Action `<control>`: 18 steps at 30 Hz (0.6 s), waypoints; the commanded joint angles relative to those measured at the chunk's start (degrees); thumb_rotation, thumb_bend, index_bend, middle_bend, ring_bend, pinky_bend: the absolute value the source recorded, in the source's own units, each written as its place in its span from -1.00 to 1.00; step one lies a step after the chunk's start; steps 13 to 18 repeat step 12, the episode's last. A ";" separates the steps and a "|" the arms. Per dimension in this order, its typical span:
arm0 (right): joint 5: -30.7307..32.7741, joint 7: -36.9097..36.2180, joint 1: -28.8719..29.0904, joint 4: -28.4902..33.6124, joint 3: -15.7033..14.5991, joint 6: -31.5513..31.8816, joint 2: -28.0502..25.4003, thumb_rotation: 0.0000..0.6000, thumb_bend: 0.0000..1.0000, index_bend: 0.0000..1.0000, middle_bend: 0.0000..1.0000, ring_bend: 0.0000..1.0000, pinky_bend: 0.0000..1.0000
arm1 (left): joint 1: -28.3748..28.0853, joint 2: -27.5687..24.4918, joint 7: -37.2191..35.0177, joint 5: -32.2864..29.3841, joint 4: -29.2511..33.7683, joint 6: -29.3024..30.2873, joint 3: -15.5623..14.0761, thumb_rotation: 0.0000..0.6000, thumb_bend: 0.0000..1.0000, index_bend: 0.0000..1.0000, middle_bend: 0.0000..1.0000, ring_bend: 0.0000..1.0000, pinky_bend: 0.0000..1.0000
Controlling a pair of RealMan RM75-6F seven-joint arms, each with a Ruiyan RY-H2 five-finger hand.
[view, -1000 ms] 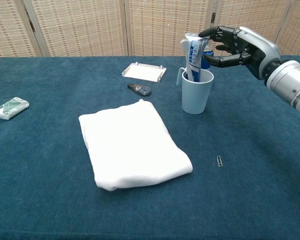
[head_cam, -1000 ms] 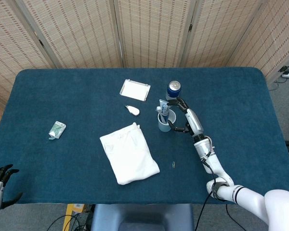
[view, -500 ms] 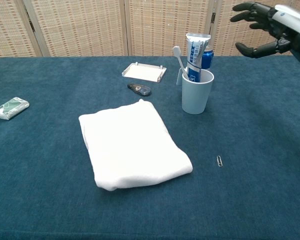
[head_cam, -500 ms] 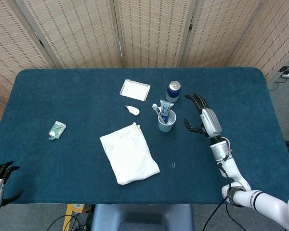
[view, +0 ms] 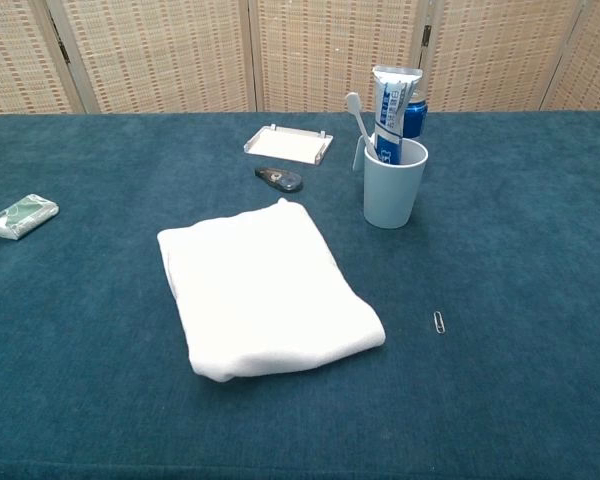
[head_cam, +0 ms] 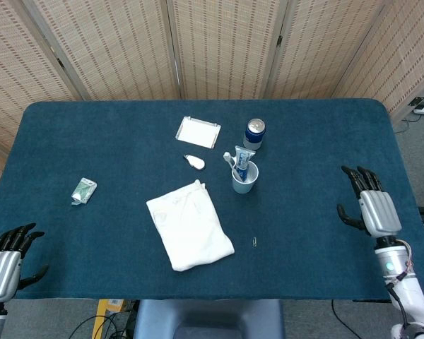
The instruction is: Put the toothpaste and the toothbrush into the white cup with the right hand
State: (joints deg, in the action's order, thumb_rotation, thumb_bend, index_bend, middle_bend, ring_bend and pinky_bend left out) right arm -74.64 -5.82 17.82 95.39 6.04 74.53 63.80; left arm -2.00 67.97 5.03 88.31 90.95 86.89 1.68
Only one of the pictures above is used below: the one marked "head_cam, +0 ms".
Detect black floor cable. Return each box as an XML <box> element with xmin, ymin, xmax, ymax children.
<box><xmin>331</xmin><ymin>299</ymin><xmax>363</xmax><ymax>335</ymax></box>

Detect black floor cables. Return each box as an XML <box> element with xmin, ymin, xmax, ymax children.
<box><xmin>69</xmin><ymin>310</ymin><xmax>139</xmax><ymax>339</ymax></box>

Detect white plastic tray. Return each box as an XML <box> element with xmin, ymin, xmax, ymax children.
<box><xmin>175</xmin><ymin>116</ymin><xmax>222</xmax><ymax>150</ymax></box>

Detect blue soda can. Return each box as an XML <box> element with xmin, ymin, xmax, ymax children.
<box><xmin>242</xmin><ymin>118</ymin><xmax>266</xmax><ymax>151</ymax></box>

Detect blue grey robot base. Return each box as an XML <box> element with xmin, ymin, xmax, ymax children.
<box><xmin>132</xmin><ymin>299</ymin><xmax>286</xmax><ymax>339</ymax></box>

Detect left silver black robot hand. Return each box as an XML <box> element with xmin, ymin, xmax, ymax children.
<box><xmin>0</xmin><ymin>222</ymin><xmax>50</xmax><ymax>304</ymax></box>

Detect light blue plastic cup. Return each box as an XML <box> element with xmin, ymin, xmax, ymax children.
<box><xmin>230</xmin><ymin>161</ymin><xmax>260</xmax><ymax>194</ymax></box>

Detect correction tape dispenser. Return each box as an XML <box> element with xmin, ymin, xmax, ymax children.
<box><xmin>183</xmin><ymin>153</ymin><xmax>206</xmax><ymax>171</ymax></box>

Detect white folded towel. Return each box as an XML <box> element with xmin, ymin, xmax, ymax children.
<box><xmin>146</xmin><ymin>179</ymin><xmax>236</xmax><ymax>273</ymax></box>

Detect yellow frame under table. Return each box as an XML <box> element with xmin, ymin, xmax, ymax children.
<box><xmin>91</xmin><ymin>299</ymin><xmax>125</xmax><ymax>339</ymax></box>

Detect blue table cloth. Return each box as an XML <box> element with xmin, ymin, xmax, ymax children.
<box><xmin>0</xmin><ymin>98</ymin><xmax>424</xmax><ymax>301</ymax></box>

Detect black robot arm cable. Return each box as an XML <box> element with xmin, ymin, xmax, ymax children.
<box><xmin>388</xmin><ymin>285</ymin><xmax>411</xmax><ymax>326</ymax></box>

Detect white toothbrush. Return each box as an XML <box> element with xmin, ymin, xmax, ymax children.
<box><xmin>223</xmin><ymin>151</ymin><xmax>247</xmax><ymax>183</ymax></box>

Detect green tissue pack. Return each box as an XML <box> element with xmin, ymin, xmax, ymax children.
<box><xmin>70</xmin><ymin>177</ymin><xmax>98</xmax><ymax>206</ymax></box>

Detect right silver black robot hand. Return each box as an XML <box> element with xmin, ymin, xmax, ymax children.
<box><xmin>336</xmin><ymin>165</ymin><xmax>403</xmax><ymax>238</ymax></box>

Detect bamboo folding screen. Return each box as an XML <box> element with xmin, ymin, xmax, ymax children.
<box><xmin>0</xmin><ymin>0</ymin><xmax>424</xmax><ymax>213</ymax></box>

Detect blue white toothpaste tube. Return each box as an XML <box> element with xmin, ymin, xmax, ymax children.
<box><xmin>234</xmin><ymin>145</ymin><xmax>257</xmax><ymax>182</ymax></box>

